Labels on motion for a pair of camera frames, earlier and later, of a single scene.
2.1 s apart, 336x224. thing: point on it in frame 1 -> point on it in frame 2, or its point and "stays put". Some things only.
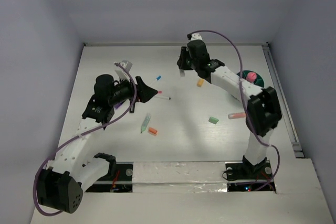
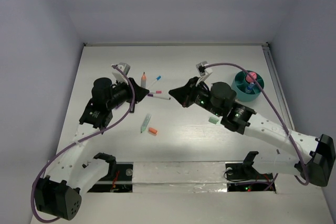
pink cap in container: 251,76 stays put
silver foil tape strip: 179,177 stays put
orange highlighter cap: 153,130 stays put
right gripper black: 184,53 -> 182,94
